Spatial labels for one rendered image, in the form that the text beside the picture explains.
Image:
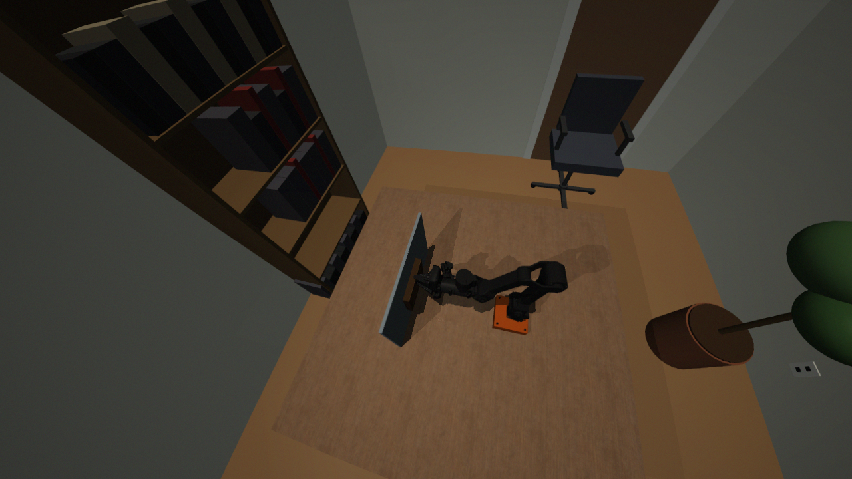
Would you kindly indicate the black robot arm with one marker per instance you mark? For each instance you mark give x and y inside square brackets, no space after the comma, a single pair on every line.
[552,279]

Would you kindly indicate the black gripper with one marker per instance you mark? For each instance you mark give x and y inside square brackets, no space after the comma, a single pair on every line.
[434,282]

